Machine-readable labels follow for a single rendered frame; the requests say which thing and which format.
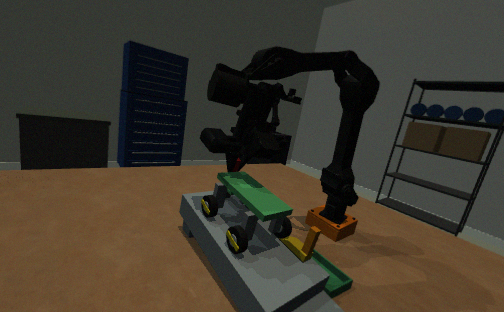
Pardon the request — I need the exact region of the green tray floor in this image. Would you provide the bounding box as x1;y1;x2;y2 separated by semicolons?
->
311;256;343;289

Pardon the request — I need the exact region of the green trolley with black wheels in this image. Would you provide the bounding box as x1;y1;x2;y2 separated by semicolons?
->
201;172;293;254

